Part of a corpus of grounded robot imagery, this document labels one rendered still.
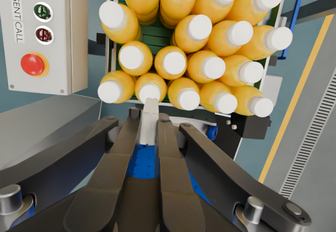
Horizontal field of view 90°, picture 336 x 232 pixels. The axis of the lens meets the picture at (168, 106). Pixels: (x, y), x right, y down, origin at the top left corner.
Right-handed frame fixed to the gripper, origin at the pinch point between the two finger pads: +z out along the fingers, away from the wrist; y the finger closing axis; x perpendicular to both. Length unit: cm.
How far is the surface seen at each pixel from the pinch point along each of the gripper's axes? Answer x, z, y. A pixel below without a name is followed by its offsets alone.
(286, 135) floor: -47, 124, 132
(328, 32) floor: 47, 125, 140
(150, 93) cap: 0.4, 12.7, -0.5
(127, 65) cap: 4.8, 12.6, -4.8
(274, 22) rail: 19.0, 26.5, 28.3
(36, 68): 2.4, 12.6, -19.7
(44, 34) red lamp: 8.1, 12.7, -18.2
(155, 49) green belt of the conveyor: 9.3, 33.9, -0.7
